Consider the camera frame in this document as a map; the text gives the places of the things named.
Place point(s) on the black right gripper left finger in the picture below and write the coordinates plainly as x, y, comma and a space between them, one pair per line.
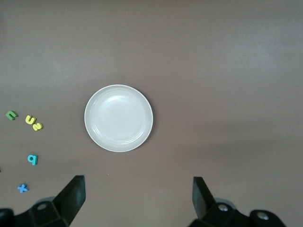
71, 201

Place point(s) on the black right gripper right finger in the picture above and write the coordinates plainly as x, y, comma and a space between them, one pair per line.
201, 201

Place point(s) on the teal foam letter b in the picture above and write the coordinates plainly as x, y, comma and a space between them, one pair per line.
35, 162

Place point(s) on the yellow foam letter s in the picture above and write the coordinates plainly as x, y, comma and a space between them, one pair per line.
37, 126

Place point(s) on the yellow foam letter u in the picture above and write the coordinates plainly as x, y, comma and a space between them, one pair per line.
29, 122

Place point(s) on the blue foam letter x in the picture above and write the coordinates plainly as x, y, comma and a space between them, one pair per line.
23, 188

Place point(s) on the beige round plate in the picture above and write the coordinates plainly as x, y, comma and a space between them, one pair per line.
118, 118

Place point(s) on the green foam letter n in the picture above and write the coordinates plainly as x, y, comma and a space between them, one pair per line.
10, 112

